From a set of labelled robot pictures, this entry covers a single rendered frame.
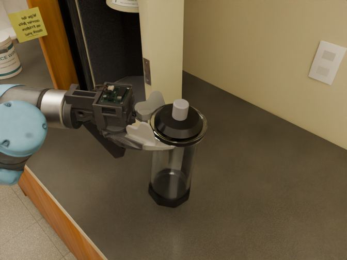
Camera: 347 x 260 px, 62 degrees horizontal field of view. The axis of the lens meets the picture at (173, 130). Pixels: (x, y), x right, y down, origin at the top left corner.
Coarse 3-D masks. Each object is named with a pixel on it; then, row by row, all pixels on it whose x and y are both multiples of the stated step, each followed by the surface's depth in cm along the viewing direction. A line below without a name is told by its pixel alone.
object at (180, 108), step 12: (168, 108) 55; (180, 108) 50; (192, 108) 55; (156, 120) 53; (168, 120) 52; (180, 120) 52; (192, 120) 53; (168, 132) 51; (180, 132) 51; (192, 132) 52
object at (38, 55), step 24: (0, 0) 69; (24, 0) 72; (48, 0) 75; (0, 24) 72; (24, 24) 75; (48, 24) 78; (0, 48) 75; (24, 48) 78; (48, 48) 82; (0, 72) 78; (24, 72) 81; (48, 72) 86; (72, 72) 90
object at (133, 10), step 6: (108, 0) 71; (114, 0) 69; (120, 0) 68; (126, 0) 68; (132, 0) 67; (114, 6) 70; (120, 6) 69; (126, 6) 68; (132, 6) 68; (132, 12) 68; (138, 12) 68
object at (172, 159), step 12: (204, 120) 55; (156, 132) 52; (204, 132) 53; (168, 144) 51; (156, 156) 57; (168, 156) 55; (180, 156) 55; (192, 156) 56; (156, 168) 60; (168, 168) 57; (180, 168) 57; (192, 168) 60; (156, 180) 62; (168, 180) 60; (180, 180) 60; (156, 192) 65; (168, 192) 63; (180, 192) 64
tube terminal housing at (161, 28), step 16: (144, 0) 59; (160, 0) 61; (176, 0) 64; (144, 16) 61; (160, 16) 63; (176, 16) 67; (144, 32) 64; (160, 32) 65; (176, 32) 69; (144, 48) 67; (160, 48) 68; (176, 48) 72; (160, 64) 71; (176, 64) 75; (160, 80) 73; (176, 80) 78; (176, 96) 82
